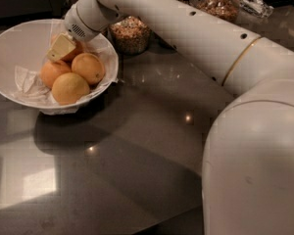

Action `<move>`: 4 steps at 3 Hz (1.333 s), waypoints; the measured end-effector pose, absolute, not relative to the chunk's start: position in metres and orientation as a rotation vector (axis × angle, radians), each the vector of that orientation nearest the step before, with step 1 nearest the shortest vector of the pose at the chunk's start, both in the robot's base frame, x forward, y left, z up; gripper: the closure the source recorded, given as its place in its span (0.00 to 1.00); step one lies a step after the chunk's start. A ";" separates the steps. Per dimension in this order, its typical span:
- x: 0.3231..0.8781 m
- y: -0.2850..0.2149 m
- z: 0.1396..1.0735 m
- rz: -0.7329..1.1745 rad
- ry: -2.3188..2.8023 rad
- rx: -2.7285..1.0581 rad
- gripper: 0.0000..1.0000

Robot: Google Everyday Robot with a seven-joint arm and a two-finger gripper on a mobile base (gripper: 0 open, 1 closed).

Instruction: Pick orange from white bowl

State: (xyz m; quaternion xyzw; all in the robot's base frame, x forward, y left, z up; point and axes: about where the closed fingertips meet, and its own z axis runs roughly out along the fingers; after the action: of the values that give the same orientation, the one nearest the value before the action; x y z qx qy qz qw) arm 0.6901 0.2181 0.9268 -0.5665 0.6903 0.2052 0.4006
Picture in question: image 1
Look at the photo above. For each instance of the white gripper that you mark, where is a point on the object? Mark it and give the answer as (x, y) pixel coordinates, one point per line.
(75, 25)

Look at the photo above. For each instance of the orange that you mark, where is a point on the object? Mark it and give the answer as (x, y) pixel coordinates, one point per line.
(78, 49)
(90, 67)
(52, 70)

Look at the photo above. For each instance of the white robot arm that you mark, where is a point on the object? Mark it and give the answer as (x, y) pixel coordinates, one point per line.
(248, 162)

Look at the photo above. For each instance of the white bowl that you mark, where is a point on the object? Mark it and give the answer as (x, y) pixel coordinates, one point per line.
(7, 72)

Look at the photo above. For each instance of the front yellow-orange fruit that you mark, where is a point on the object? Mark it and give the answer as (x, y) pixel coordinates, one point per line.
(69, 87)

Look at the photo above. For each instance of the white paper liner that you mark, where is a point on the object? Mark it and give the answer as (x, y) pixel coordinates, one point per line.
(32, 41)

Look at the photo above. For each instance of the clear plastic bag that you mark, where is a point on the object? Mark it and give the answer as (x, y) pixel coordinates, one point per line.
(257, 8)

